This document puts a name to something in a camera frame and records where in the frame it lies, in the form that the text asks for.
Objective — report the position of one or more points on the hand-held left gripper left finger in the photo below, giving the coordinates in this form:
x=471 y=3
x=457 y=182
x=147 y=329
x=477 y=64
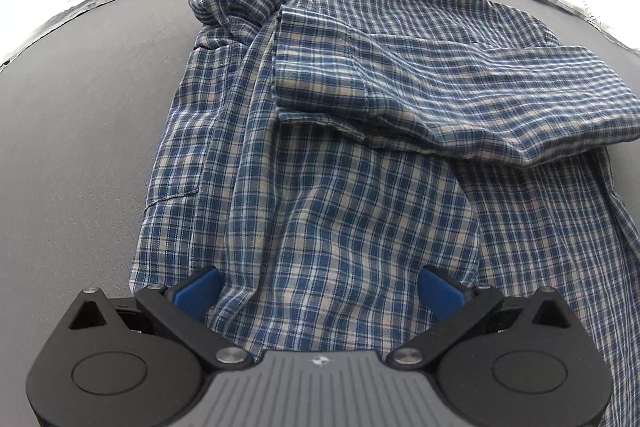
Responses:
x=197 y=293

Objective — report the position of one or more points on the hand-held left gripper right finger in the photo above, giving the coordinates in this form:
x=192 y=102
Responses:
x=440 y=293

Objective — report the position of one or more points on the blue plaid shirt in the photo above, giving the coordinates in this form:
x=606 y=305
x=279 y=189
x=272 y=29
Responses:
x=340 y=157

